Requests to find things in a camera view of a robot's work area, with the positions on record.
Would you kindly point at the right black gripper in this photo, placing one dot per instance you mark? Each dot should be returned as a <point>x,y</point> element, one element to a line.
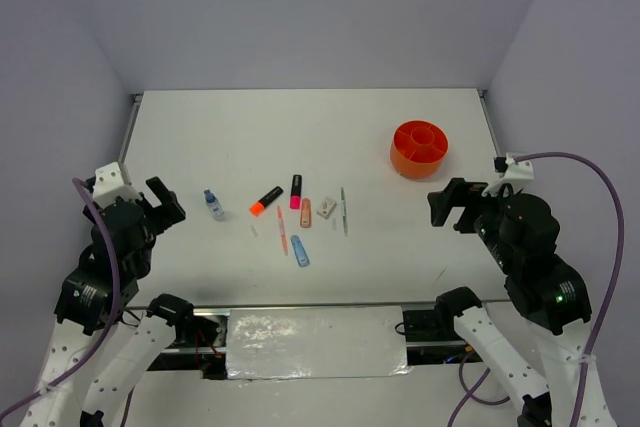
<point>457,191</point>

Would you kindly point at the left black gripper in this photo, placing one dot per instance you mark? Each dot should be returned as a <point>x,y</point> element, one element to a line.
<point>167,213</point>

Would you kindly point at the small blue-capped bottle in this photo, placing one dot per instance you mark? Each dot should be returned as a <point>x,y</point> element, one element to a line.
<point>213,204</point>

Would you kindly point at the thin orange pen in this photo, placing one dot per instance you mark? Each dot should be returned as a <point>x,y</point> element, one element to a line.
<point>282,230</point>

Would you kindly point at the small white staples box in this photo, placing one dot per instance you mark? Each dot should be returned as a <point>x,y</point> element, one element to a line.
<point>326,207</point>

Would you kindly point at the pink black highlighter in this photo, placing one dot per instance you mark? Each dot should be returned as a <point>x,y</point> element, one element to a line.
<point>296,192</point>

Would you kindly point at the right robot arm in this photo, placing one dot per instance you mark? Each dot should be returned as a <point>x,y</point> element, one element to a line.
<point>520,233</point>

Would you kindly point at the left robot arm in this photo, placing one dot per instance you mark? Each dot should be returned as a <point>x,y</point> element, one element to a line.
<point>77,387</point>

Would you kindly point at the orange round organizer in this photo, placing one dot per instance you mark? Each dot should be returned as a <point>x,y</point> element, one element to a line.
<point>418,148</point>

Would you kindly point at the orange black highlighter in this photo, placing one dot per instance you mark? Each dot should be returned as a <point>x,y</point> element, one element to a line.
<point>267,199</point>

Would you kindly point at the orange translucent correction tape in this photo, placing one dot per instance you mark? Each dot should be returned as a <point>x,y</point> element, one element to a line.
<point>305,213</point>

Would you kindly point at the white foil-covered panel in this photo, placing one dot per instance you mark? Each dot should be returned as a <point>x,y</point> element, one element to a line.
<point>315,343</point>

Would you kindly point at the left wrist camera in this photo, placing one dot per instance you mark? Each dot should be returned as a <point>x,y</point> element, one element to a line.
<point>112,182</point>

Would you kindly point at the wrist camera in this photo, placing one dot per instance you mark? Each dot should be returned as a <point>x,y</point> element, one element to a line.
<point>112,182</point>
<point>513,177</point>

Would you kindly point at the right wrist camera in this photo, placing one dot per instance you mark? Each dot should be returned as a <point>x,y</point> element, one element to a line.
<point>513,177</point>

